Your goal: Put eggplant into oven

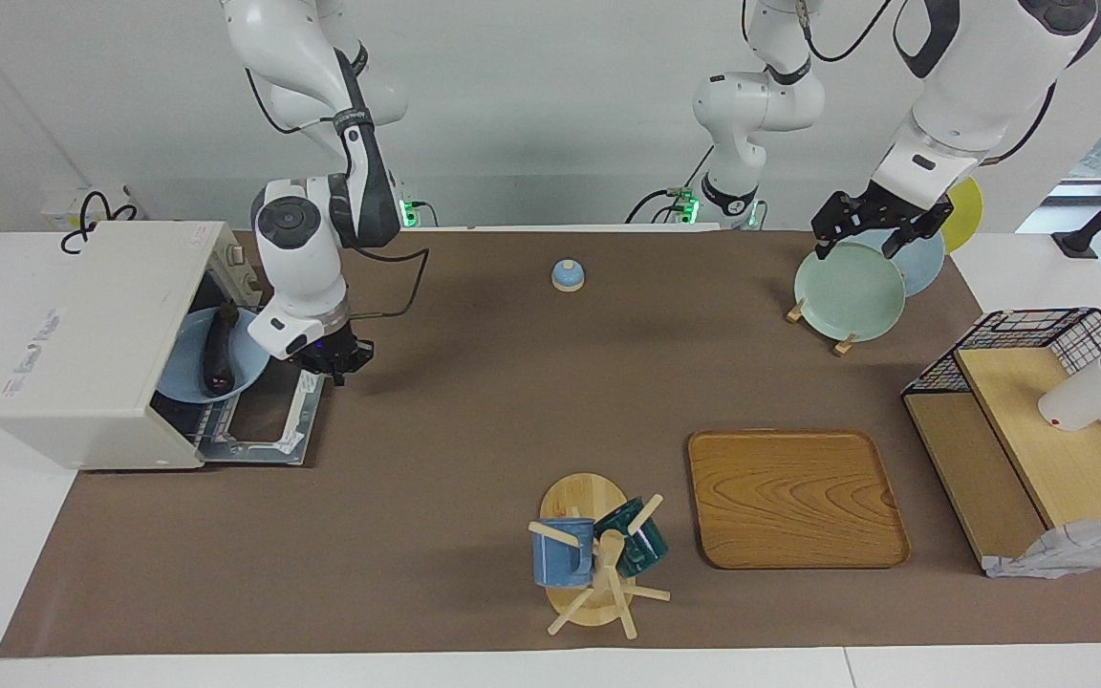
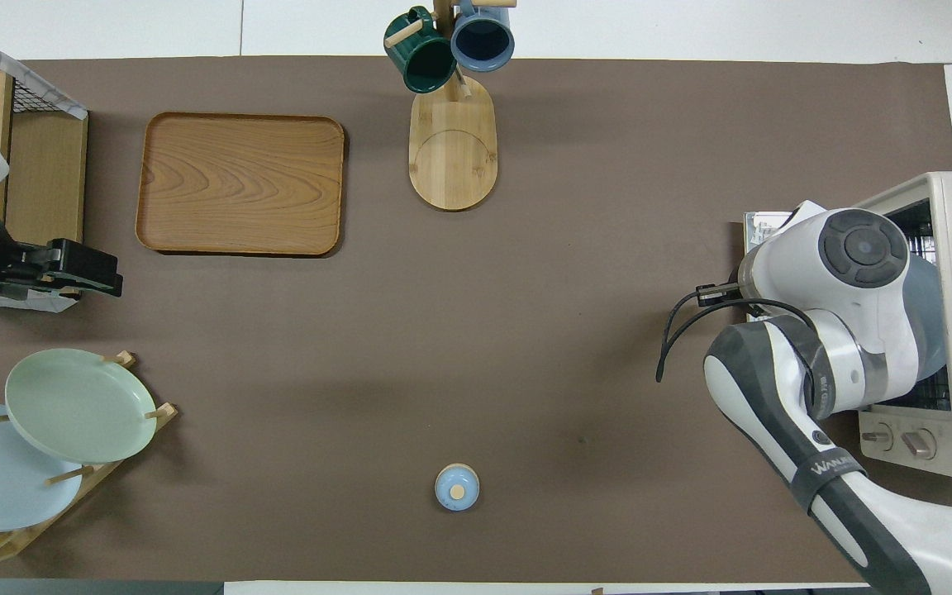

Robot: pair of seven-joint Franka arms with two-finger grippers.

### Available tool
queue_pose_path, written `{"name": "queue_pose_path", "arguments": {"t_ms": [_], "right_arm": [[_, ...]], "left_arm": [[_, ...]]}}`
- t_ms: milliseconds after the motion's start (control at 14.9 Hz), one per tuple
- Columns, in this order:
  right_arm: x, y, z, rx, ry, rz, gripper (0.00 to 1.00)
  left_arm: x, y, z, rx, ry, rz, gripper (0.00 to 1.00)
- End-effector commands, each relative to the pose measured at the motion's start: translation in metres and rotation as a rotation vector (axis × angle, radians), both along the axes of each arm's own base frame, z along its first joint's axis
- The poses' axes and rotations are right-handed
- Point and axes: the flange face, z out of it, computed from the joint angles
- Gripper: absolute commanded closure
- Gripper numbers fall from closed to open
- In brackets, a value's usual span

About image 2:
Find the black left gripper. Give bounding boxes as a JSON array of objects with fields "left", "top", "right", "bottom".
[{"left": 0, "top": 207, "right": 124, "bottom": 302}]

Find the pale green plate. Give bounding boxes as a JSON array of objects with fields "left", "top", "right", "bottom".
[{"left": 4, "top": 348, "right": 158, "bottom": 464}]

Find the wooden dish rack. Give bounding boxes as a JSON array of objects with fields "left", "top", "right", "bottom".
[{"left": 0, "top": 351, "right": 179, "bottom": 567}]

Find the wooden serving tray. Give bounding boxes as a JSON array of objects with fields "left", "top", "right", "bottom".
[{"left": 136, "top": 112, "right": 346, "bottom": 257}]

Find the wooden mug tree stand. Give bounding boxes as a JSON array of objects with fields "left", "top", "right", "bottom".
[{"left": 384, "top": 0, "right": 518, "bottom": 212}]

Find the dark green mug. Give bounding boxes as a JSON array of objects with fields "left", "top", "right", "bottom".
[{"left": 383, "top": 7, "right": 458, "bottom": 94}]

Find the small blue lidded jar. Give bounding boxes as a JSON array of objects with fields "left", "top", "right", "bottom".
[{"left": 434, "top": 463, "right": 481, "bottom": 512}]

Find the brown table mat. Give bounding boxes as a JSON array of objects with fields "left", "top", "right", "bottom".
[{"left": 0, "top": 56, "right": 952, "bottom": 583}]

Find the blue mug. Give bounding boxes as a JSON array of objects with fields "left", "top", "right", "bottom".
[{"left": 450, "top": 0, "right": 516, "bottom": 73}]

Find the wire shelf with wooden boards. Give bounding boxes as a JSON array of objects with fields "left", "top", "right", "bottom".
[{"left": 0, "top": 18, "right": 90, "bottom": 313}]

